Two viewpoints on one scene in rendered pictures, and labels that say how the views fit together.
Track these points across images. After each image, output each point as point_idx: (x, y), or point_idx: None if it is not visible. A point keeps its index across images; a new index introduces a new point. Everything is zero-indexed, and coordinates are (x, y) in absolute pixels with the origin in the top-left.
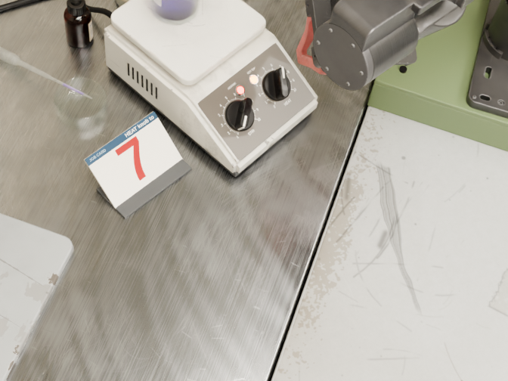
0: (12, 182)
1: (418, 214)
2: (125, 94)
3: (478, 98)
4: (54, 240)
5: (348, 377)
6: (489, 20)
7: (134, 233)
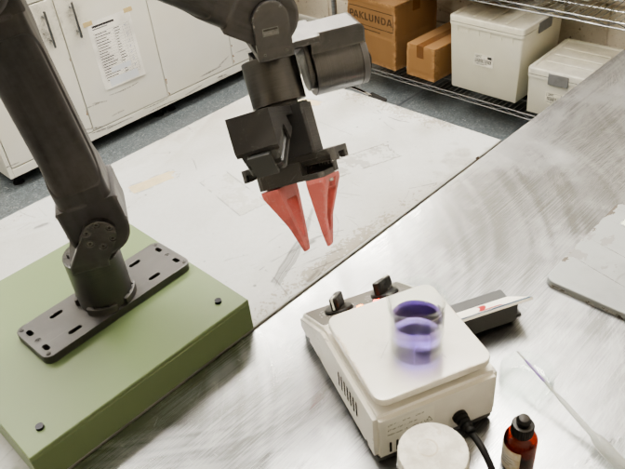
0: (598, 336)
1: (272, 251)
2: None
3: (181, 261)
4: (562, 279)
5: (376, 191)
6: (113, 305)
7: (495, 281)
